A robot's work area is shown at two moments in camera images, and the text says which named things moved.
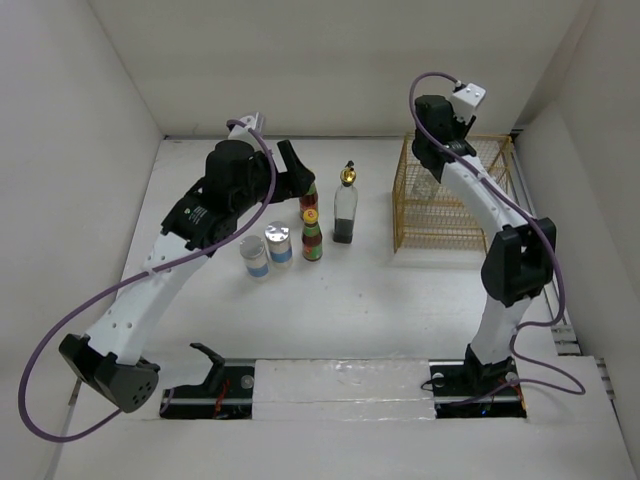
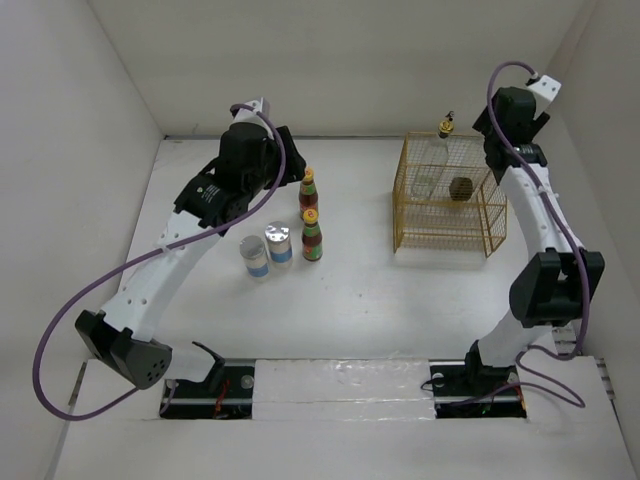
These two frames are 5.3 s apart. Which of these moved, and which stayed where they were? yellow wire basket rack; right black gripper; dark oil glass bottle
Moved: dark oil glass bottle; right black gripper
Stayed: yellow wire basket rack
